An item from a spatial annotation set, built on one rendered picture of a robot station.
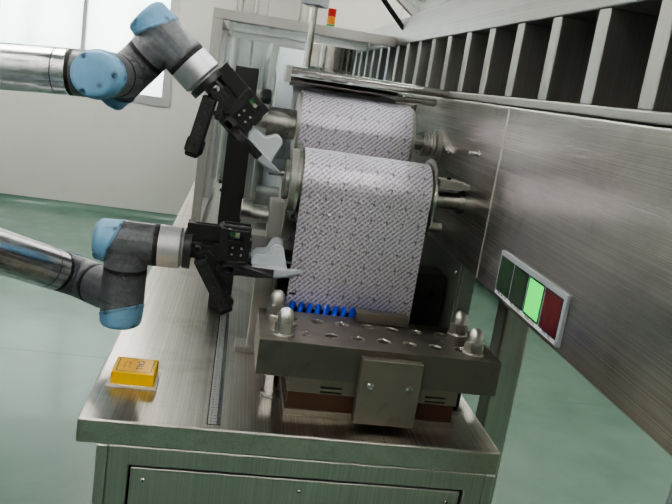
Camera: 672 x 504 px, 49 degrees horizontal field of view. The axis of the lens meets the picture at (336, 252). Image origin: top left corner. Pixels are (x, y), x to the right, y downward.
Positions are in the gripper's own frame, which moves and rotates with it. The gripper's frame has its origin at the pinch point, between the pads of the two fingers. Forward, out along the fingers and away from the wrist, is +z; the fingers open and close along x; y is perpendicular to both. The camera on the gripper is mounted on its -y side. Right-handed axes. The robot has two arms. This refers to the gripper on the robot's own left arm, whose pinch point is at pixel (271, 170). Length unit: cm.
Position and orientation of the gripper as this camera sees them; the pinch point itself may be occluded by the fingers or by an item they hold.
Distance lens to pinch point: 140.1
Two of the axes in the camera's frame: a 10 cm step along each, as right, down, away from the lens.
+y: 7.5, -6.6, -0.7
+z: 6.5, 7.1, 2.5
